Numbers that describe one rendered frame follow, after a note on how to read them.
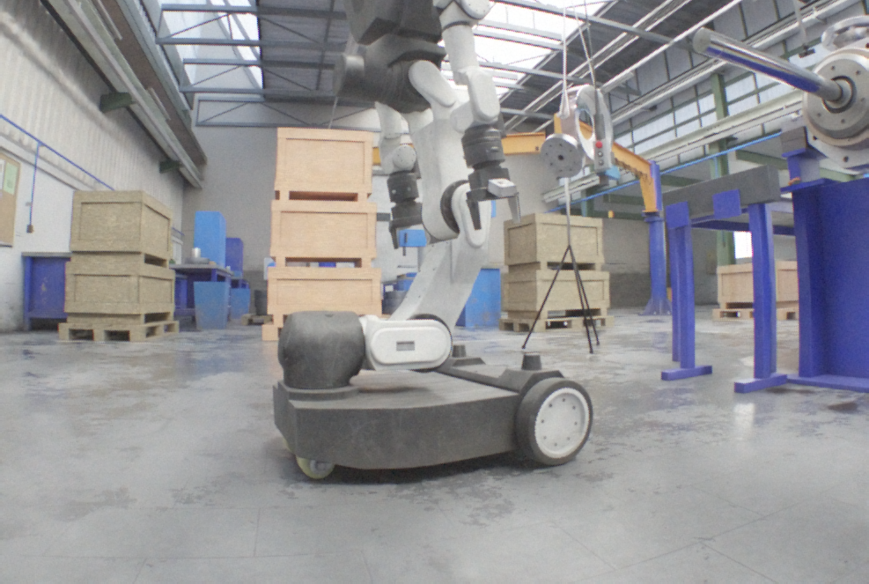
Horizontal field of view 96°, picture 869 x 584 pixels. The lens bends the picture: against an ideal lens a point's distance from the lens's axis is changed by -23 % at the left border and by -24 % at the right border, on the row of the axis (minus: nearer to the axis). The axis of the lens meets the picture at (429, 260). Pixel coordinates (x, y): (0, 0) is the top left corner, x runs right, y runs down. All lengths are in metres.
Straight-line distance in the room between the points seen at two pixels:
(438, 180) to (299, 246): 3.73
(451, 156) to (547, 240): 4.58
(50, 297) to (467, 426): 5.50
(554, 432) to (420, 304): 0.43
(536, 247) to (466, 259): 4.48
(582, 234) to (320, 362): 5.28
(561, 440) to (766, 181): 1.36
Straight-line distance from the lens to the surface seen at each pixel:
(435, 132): 1.26
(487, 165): 1.09
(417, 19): 1.34
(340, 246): 4.92
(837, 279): 2.39
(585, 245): 6.18
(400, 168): 1.47
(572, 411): 1.18
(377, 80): 1.26
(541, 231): 5.76
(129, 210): 4.82
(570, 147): 2.11
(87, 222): 4.97
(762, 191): 2.13
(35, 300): 6.24
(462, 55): 1.15
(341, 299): 4.86
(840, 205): 2.40
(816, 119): 2.18
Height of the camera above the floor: 0.38
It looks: 4 degrees up
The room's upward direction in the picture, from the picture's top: 1 degrees counter-clockwise
